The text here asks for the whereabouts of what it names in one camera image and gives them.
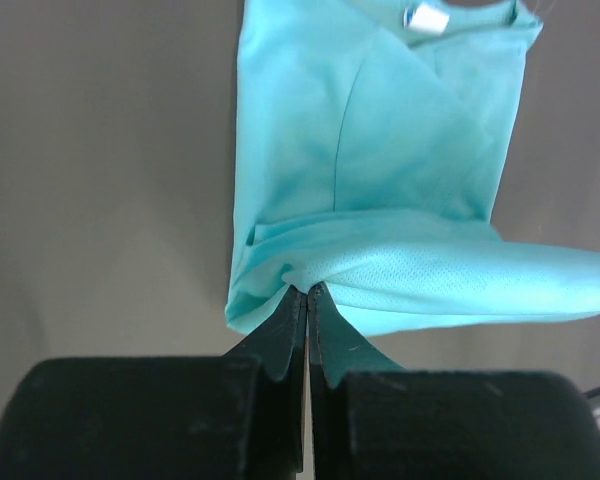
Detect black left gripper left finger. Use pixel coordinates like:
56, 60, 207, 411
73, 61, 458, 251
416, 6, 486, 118
0, 289, 306, 479

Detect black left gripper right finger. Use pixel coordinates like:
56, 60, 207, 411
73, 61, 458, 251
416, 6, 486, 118
307, 284, 600, 479

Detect teal green t shirt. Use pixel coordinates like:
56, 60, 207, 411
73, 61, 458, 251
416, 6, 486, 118
225, 1, 600, 336

